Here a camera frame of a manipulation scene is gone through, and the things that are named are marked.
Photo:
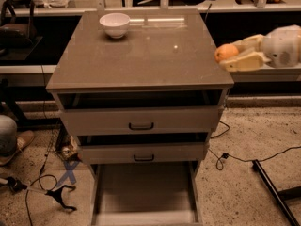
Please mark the black metal stand leg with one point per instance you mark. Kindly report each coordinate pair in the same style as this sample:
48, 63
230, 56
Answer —
280, 196

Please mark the white ceramic bowl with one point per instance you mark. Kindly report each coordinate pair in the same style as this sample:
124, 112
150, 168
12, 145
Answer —
115, 25

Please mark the tan shoe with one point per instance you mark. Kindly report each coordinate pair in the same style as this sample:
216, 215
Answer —
22, 141

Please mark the blue tape cross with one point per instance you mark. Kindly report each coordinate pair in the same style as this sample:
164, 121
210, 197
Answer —
68, 174

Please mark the grey drawer cabinet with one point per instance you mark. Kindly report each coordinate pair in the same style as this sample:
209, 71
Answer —
169, 50

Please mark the orange fruit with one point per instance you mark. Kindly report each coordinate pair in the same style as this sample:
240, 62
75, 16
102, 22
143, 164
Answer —
225, 51

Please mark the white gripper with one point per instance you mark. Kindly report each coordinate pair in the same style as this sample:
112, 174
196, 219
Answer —
279, 47

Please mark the bottom grey drawer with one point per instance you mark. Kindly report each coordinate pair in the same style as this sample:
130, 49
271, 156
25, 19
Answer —
145, 194

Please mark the black reacher grabber tool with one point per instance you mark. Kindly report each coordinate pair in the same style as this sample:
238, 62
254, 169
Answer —
16, 186

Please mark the grey drawer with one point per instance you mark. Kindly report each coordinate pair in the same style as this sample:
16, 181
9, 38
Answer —
145, 194
157, 112
143, 148

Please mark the middle grey drawer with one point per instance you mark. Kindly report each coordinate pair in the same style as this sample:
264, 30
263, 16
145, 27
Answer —
143, 148

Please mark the top grey drawer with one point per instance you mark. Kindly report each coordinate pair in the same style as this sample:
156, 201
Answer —
157, 112

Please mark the dark bag with handle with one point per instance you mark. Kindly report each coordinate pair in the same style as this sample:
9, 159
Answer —
13, 35

